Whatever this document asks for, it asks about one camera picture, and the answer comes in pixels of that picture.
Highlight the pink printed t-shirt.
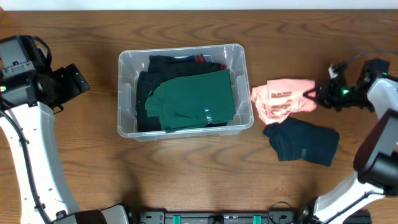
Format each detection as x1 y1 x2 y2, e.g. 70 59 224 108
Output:
251 78 317 125

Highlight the dark navy garment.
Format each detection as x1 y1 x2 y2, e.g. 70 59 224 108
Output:
263 118 340 167

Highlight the black sweater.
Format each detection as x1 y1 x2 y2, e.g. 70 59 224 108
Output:
136 55 216 132

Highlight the clear plastic storage bin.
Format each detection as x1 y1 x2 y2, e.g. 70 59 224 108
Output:
117 44 254 141

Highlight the red navy plaid shirt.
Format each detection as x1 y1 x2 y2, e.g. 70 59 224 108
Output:
193 54 227 71

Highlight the dark green garment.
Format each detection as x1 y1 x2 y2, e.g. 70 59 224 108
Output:
145 69 236 133

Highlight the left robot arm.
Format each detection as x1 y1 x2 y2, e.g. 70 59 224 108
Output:
1 35 132 224

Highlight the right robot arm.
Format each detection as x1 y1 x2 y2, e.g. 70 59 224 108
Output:
298 58 397 224

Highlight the right black cable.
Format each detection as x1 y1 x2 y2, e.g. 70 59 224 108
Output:
345 49 398 65

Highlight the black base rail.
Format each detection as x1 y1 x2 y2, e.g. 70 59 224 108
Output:
136 210 373 224

